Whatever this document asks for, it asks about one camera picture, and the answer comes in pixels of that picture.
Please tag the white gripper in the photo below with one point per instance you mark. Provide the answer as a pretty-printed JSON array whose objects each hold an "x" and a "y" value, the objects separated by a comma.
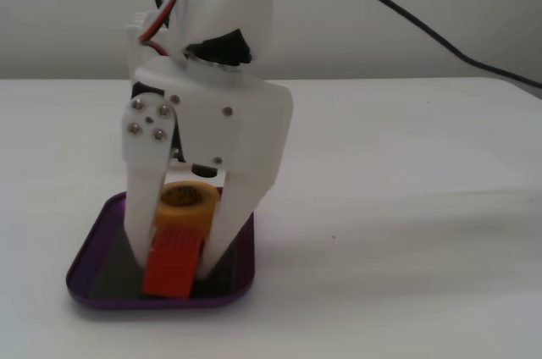
[{"x": 237, "y": 122}]

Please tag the red cube block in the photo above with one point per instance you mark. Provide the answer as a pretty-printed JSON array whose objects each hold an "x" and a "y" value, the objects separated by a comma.
[{"x": 169, "y": 266}]

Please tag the yellow masking tape roll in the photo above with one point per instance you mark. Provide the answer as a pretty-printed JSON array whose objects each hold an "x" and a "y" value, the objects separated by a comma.
[{"x": 184, "y": 211}]

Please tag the purple metal tray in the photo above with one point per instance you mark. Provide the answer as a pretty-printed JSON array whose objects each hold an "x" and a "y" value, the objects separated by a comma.
[{"x": 91, "y": 261}]

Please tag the white plastic pen holder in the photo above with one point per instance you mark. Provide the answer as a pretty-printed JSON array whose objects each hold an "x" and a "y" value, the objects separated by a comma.
[{"x": 135, "y": 43}]

